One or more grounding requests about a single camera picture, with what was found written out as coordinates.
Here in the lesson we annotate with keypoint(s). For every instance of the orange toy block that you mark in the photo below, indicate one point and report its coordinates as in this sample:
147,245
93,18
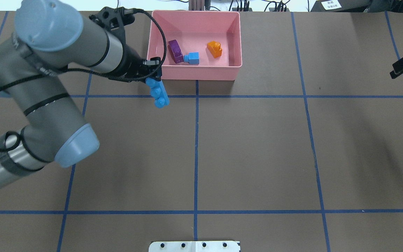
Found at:
215,48

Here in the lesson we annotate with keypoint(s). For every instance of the long blue toy block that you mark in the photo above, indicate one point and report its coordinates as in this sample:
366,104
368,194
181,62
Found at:
158,92

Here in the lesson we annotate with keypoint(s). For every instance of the white metal mount base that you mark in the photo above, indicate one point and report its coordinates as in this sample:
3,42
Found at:
195,246

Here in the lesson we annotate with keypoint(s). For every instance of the small blue toy block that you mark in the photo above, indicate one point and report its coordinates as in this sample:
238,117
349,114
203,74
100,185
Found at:
192,58

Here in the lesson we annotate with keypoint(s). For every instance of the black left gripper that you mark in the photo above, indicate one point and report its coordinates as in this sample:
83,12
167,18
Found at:
130,63

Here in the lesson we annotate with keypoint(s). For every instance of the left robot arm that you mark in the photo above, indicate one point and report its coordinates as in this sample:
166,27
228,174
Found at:
52,38

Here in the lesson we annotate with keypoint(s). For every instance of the aluminium frame post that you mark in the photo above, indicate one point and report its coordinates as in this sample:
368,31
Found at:
196,5

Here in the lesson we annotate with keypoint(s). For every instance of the pink plastic box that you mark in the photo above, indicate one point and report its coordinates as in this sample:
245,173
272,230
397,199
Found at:
193,30

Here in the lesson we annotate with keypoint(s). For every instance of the purple toy block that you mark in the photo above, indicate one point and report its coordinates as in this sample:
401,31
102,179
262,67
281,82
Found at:
175,51

